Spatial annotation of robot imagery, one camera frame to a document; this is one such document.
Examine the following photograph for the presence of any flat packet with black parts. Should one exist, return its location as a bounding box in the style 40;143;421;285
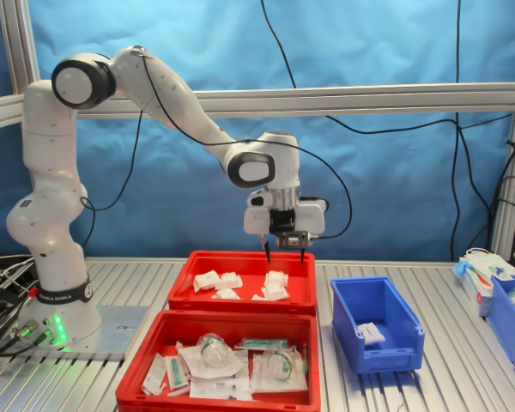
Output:
188;376;255;403

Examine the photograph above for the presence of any white bandage pack printed label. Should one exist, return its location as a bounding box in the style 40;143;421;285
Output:
355;320;386;345
191;270;221;294

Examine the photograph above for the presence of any long aluminium frame bar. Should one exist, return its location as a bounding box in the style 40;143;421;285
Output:
33;80;515;121

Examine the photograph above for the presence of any green white syringe packet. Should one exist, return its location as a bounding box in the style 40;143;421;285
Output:
165;354;192;391

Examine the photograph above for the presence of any short aluminium frame rail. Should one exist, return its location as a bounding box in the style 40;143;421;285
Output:
0;94;29;132

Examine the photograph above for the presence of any black vertical cable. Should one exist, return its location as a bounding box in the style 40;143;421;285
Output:
448;0;463;261

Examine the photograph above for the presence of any blue backdrop cloth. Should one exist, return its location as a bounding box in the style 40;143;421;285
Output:
0;0;515;264

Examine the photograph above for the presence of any pile of blue face masks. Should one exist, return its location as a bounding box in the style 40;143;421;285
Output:
452;247;512;282

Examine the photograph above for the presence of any black slanting cable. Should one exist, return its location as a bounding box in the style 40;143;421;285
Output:
457;124;495;258

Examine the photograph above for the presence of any packaged clear oxygen mask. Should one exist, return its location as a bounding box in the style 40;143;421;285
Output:
178;334;248;379
251;347;309;394

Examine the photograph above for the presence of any white face mask carton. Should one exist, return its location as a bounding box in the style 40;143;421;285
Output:
457;257;495;318

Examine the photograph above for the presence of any packaged green syringe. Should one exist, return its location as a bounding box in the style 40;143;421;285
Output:
234;336;291;350

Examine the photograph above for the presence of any small white sterile packet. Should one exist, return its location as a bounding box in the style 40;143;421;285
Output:
141;354;168;395

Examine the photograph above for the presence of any aluminium frame post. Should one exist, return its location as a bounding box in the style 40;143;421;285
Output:
0;0;42;94

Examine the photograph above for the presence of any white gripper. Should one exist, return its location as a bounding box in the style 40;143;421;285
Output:
243;196;328;265

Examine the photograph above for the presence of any bundle of cables and plugs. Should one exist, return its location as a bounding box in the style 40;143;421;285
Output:
0;253;42;362

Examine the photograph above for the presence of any black cable along robot arm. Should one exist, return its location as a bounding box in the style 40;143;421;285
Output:
79;46;354;250

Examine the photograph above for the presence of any black hanging cable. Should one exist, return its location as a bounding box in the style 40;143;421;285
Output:
259;0;514;134

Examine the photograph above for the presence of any blue plastic bin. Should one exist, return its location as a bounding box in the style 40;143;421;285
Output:
485;274;515;367
329;275;426;374

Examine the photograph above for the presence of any red plastic crate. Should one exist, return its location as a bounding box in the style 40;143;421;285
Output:
167;250;318;317
114;309;322;412

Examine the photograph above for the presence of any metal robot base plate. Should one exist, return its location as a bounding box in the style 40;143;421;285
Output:
15;304;149;362

